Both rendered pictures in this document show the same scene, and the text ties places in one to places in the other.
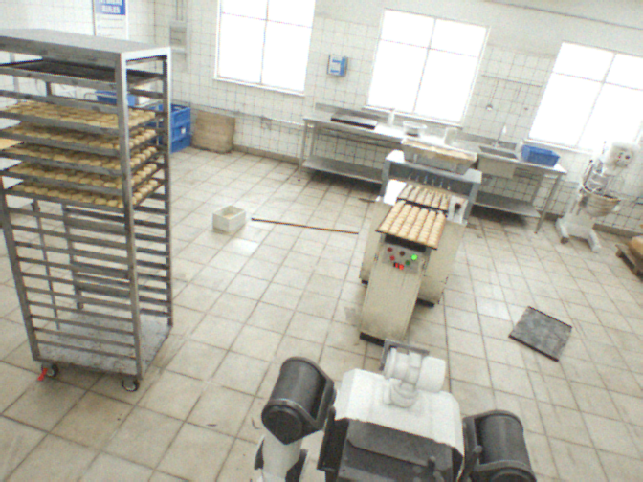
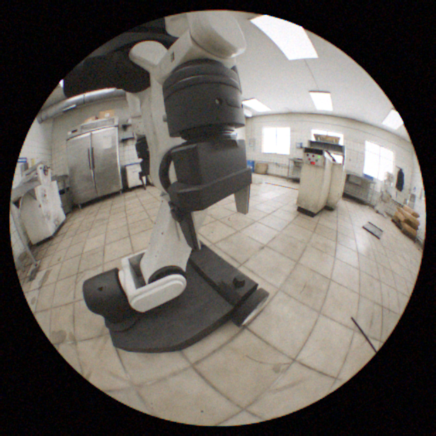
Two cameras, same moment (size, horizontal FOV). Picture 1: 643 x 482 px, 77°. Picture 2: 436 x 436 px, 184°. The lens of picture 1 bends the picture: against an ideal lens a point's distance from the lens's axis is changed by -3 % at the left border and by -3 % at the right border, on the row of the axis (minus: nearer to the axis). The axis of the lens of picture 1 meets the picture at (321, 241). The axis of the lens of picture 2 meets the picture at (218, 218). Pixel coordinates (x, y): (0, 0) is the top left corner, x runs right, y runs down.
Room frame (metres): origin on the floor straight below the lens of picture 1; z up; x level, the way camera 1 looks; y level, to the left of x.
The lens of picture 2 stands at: (0.53, -0.56, 0.64)
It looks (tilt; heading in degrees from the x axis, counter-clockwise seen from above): 26 degrees down; 42
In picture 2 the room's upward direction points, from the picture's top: straight up
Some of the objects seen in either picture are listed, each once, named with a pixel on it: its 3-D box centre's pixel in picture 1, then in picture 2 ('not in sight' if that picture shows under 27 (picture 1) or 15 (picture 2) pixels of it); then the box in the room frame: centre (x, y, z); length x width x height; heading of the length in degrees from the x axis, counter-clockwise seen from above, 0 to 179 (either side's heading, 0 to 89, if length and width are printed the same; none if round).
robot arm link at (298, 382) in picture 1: (292, 402); not in sight; (0.62, 0.00, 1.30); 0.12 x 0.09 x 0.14; 172
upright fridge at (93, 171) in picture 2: not in sight; (95, 162); (0.26, 3.36, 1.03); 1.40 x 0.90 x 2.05; 172
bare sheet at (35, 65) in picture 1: (77, 73); not in sight; (1.85, 1.19, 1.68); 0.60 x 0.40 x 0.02; 91
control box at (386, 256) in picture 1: (401, 257); (313, 159); (2.36, -0.52, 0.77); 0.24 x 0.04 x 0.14; 74
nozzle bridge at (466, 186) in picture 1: (429, 186); (327, 152); (3.20, -0.76, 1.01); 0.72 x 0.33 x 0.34; 74
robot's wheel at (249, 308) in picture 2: not in sight; (250, 308); (0.79, -0.51, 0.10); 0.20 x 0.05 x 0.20; 172
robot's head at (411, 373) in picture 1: (413, 374); not in sight; (0.63, -0.23, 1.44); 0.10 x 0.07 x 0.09; 82
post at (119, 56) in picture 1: (130, 247); not in sight; (1.63, 0.87, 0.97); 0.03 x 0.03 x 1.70; 1
